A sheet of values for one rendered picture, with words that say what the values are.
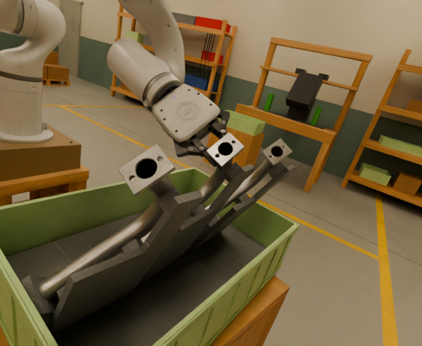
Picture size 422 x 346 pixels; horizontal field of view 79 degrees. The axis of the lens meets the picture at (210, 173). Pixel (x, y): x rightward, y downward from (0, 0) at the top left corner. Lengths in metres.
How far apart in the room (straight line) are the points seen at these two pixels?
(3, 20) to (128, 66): 0.48
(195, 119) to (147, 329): 0.39
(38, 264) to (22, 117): 0.51
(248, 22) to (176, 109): 5.70
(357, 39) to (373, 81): 0.77
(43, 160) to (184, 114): 0.62
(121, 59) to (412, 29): 5.22
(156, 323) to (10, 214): 0.36
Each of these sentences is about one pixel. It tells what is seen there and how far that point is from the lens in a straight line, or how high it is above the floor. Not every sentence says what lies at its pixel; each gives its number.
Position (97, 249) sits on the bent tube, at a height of 1.01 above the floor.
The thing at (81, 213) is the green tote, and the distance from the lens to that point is 0.72.
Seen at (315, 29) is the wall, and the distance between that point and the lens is 5.69.
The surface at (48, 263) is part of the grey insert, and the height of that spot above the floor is 0.85.
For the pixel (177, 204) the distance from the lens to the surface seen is 0.32.
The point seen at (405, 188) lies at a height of 0.33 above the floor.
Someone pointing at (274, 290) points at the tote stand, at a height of 0.79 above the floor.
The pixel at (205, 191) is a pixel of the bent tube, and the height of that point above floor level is 1.06.
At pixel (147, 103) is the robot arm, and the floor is 1.21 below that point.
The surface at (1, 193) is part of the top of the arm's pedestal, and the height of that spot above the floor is 0.83.
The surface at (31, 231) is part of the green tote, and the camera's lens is 0.69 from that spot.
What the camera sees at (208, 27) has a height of 2.03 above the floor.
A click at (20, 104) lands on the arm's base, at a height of 1.06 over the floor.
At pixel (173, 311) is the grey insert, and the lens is 0.58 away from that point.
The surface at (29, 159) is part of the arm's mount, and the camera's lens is 0.98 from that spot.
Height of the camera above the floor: 1.30
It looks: 21 degrees down
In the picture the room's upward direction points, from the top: 15 degrees clockwise
